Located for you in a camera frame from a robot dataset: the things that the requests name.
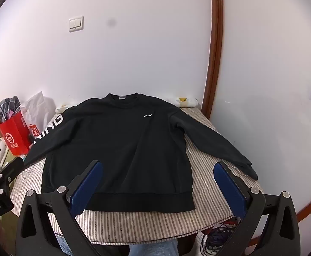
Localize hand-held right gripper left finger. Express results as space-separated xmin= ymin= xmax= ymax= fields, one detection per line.
xmin=15 ymin=160 xmax=103 ymax=256

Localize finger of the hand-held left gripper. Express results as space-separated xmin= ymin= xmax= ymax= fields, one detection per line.
xmin=0 ymin=157 xmax=25 ymax=190

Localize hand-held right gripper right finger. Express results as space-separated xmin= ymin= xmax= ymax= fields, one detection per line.
xmin=213 ymin=161 xmax=305 ymax=256

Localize black sweatshirt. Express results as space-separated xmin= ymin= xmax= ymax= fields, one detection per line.
xmin=23 ymin=93 xmax=259 ymax=214

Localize red paper bag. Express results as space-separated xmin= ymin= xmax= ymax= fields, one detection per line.
xmin=0 ymin=111 xmax=35 ymax=156

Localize plaid cloth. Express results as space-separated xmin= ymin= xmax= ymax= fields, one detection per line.
xmin=0 ymin=95 xmax=21 ymax=124

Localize white plastic bag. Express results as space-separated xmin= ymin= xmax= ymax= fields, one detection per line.
xmin=21 ymin=91 xmax=56 ymax=134

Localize striped bed mattress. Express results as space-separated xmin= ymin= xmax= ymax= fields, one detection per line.
xmin=10 ymin=107 xmax=264 ymax=244

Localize wooden baseboard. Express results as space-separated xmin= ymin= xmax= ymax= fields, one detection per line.
xmin=295 ymin=184 xmax=311 ymax=223

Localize person's blue jeans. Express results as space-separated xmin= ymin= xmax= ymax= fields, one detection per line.
xmin=55 ymin=233 xmax=179 ymax=256

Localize bundle of cables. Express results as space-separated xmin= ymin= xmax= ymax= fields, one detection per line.
xmin=201 ymin=217 xmax=244 ymax=256

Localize wooden door frame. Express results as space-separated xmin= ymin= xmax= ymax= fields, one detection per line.
xmin=200 ymin=0 xmax=223 ymax=120

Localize white wall light switch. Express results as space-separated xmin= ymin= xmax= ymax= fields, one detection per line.
xmin=69 ymin=15 xmax=84 ymax=32

